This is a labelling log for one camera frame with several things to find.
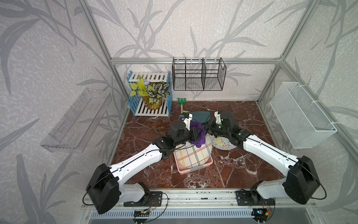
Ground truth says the purple cloth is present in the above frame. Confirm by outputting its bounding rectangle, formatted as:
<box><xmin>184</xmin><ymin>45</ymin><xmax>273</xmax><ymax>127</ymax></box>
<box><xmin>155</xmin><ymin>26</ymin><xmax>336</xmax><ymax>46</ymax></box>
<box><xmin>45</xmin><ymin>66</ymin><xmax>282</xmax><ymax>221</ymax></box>
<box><xmin>189</xmin><ymin>121</ymin><xmax>207</xmax><ymax>148</ymax></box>

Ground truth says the colourful squiggle round plate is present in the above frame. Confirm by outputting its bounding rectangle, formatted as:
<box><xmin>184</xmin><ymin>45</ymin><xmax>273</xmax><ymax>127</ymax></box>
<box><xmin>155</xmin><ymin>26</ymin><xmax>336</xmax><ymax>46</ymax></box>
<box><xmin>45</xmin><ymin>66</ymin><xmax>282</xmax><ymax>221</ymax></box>
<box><xmin>209</xmin><ymin>135</ymin><xmax>237</xmax><ymax>151</ymax></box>

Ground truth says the dark green square plate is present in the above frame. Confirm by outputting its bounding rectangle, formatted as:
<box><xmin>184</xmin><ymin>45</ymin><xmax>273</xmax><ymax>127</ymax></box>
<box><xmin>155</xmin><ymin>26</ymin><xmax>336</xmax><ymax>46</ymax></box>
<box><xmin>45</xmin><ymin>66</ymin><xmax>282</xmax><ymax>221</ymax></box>
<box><xmin>183</xmin><ymin>111</ymin><xmax>212</xmax><ymax>124</ymax></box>

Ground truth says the plaid striped white plate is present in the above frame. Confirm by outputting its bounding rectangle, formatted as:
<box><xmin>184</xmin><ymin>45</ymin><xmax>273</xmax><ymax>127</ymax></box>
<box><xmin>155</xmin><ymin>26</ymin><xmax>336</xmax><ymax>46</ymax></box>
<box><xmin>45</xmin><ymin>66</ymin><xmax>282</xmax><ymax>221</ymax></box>
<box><xmin>174</xmin><ymin>135</ymin><xmax>213</xmax><ymax>169</ymax></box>

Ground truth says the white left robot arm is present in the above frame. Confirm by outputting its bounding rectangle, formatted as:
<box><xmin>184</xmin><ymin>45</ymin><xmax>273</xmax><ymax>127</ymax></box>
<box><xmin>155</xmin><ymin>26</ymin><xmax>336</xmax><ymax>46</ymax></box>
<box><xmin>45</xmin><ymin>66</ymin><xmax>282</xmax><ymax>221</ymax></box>
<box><xmin>86</xmin><ymin>118</ymin><xmax>197</xmax><ymax>214</ymax></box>

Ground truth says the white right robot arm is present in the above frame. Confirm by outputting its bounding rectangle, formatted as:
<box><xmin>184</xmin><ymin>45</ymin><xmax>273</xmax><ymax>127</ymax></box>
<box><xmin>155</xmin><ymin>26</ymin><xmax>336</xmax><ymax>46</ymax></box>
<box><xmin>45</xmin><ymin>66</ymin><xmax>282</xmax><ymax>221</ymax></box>
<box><xmin>207</xmin><ymin>111</ymin><xmax>322</xmax><ymax>204</ymax></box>

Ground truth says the green toy rake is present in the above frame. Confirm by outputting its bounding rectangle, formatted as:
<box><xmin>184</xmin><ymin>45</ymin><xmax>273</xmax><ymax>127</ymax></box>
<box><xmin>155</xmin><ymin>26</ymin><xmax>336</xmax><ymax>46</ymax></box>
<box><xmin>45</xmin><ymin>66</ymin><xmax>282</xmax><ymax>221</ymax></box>
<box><xmin>178</xmin><ymin>98</ymin><xmax>186</xmax><ymax>114</ymax></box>

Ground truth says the pink perforated plastic basket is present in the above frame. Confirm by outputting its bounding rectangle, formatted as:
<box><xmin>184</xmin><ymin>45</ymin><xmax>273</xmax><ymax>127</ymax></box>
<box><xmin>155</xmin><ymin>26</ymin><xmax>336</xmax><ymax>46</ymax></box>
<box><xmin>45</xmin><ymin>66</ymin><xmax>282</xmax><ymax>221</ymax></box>
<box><xmin>172</xmin><ymin>145</ymin><xmax>214</xmax><ymax>175</ymax></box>

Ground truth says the potted plant in yellow pot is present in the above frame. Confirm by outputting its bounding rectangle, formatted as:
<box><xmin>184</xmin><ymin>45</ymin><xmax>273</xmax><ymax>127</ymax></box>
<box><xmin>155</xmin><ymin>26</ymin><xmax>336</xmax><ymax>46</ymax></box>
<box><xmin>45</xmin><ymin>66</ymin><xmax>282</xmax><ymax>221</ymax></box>
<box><xmin>129</xmin><ymin>77</ymin><xmax>170</xmax><ymax>110</ymax></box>

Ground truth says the blue white slatted crate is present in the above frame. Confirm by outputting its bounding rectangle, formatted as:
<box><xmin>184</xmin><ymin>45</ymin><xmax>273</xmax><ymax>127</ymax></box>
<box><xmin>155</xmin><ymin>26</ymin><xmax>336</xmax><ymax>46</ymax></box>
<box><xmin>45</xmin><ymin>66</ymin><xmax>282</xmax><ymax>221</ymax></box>
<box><xmin>127</xmin><ymin>71</ymin><xmax>172</xmax><ymax>117</ymax></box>

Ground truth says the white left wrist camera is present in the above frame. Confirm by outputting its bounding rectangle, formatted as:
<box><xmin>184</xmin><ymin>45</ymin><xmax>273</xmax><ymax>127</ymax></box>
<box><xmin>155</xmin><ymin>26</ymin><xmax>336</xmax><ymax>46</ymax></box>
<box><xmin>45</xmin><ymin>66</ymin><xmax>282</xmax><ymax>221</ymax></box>
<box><xmin>181</xmin><ymin>113</ymin><xmax>193</xmax><ymax>131</ymax></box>

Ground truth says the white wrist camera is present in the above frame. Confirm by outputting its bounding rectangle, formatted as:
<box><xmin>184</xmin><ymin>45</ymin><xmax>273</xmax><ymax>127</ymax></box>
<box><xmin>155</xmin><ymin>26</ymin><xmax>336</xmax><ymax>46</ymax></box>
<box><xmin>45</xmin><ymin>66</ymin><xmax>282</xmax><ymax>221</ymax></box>
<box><xmin>214</xmin><ymin>111</ymin><xmax>223</xmax><ymax>125</ymax></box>
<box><xmin>181</xmin><ymin>113</ymin><xmax>193</xmax><ymax>131</ymax></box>

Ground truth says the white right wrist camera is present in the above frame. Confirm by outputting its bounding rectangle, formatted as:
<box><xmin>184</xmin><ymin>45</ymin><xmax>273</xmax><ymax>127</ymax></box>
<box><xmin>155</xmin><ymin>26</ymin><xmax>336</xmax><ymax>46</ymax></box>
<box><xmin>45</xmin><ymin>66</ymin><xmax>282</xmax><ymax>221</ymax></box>
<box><xmin>214</xmin><ymin>111</ymin><xmax>223</xmax><ymax>125</ymax></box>

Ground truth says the black wire wall rack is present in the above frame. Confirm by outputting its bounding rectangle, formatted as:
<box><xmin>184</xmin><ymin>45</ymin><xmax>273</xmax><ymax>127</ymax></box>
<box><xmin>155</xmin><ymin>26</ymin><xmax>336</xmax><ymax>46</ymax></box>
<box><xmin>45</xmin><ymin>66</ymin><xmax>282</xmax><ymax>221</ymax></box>
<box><xmin>172</xmin><ymin>58</ymin><xmax>227</xmax><ymax>91</ymax></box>

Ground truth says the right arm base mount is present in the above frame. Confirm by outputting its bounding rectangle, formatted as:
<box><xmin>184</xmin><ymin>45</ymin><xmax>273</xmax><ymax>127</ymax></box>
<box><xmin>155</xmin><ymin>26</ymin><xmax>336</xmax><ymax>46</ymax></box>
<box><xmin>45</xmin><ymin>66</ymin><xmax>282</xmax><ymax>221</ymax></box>
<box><xmin>235</xmin><ymin>181</ymin><xmax>276</xmax><ymax>206</ymax></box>

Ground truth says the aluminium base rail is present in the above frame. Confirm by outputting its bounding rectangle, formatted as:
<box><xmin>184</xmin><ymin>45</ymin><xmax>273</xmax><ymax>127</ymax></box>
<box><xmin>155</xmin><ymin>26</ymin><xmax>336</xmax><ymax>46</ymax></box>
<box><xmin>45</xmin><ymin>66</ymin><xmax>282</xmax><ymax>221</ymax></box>
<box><xmin>75</xmin><ymin>189</ymin><xmax>324</xmax><ymax>224</ymax></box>

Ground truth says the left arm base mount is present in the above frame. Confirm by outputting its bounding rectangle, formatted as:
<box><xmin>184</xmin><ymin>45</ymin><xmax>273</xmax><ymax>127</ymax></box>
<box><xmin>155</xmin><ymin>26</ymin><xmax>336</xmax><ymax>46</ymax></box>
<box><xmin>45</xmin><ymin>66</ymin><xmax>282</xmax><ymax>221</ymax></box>
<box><xmin>124</xmin><ymin>182</ymin><xmax>163</xmax><ymax>208</ymax></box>

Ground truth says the white mesh wall basket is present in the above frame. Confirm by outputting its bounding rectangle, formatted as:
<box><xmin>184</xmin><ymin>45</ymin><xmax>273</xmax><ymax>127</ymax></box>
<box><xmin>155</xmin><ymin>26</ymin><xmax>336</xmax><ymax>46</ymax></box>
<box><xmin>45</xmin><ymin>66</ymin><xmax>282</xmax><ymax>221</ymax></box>
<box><xmin>270</xmin><ymin>82</ymin><xmax>337</xmax><ymax>149</ymax></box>

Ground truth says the aluminium frame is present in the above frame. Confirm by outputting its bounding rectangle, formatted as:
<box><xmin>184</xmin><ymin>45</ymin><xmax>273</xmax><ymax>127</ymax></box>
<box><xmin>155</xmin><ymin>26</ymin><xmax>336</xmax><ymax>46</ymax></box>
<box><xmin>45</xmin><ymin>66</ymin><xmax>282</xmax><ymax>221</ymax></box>
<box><xmin>76</xmin><ymin>0</ymin><xmax>358</xmax><ymax>163</ymax></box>

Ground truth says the clear acrylic wall shelf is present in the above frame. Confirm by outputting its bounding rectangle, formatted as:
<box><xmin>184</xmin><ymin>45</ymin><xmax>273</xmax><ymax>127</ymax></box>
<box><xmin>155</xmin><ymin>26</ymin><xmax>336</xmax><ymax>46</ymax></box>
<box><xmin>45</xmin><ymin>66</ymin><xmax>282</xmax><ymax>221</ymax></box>
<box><xmin>40</xmin><ymin>88</ymin><xmax>112</xmax><ymax>154</ymax></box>

